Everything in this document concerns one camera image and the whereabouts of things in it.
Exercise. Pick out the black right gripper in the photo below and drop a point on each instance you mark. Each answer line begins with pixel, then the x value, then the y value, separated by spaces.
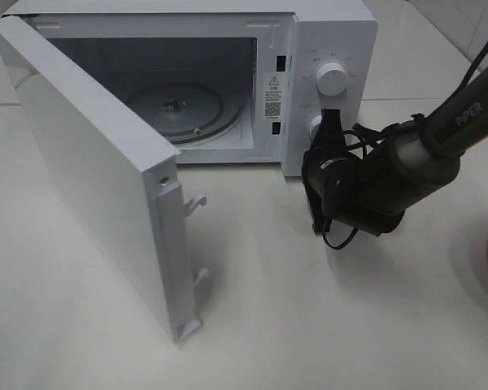
pixel 330 179

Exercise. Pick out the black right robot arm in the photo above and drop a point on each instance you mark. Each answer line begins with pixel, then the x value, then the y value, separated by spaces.
pixel 399 166

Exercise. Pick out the lower white timer knob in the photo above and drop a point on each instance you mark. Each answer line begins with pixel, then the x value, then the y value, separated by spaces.
pixel 314 125

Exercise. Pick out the upper white power knob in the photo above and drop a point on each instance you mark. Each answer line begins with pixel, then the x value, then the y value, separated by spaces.
pixel 332 78

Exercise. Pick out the white microwave oven body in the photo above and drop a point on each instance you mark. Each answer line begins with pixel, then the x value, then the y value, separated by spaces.
pixel 267 51

